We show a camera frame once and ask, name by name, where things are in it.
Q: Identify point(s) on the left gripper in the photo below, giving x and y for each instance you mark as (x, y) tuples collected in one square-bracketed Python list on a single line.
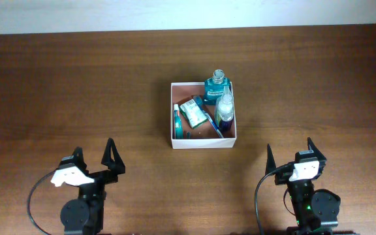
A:
[(111, 175)]

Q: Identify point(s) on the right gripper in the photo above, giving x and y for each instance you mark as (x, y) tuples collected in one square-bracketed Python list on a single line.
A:
[(320, 158)]

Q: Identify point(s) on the clear spray bottle blue liquid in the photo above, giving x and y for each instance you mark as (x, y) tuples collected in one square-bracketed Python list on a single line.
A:
[(224, 110)]

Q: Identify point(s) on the white teal toothpaste tube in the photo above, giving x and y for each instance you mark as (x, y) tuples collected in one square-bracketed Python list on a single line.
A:
[(178, 129)]

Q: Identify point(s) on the green white floss packet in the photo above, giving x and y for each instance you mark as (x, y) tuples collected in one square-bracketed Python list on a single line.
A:
[(193, 114)]

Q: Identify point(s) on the teal mouthwash bottle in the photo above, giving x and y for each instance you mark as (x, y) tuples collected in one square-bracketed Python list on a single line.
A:
[(214, 87)]

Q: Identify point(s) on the blue white toothbrush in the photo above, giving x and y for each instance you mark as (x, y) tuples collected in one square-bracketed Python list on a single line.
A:
[(199, 102)]

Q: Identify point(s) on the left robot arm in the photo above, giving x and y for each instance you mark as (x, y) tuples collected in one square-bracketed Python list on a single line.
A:
[(85, 214)]

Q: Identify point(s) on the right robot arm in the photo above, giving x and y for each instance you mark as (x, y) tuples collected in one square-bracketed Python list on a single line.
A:
[(315, 211)]

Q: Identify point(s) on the white cardboard box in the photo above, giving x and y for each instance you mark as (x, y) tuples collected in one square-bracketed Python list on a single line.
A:
[(201, 137)]

